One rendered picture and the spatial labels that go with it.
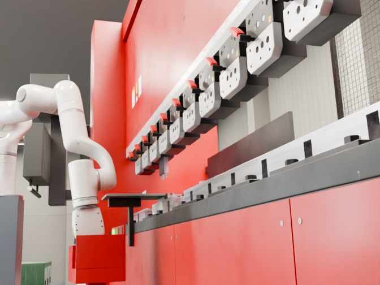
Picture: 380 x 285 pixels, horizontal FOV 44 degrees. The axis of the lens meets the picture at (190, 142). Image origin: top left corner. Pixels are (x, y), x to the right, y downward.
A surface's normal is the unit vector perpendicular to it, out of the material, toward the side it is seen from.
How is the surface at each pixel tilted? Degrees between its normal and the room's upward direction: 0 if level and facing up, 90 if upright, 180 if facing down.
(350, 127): 90
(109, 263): 90
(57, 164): 90
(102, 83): 90
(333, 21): 180
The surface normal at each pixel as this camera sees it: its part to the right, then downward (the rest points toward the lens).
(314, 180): -0.96, -0.03
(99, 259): 0.35, -0.22
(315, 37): 0.04, 0.97
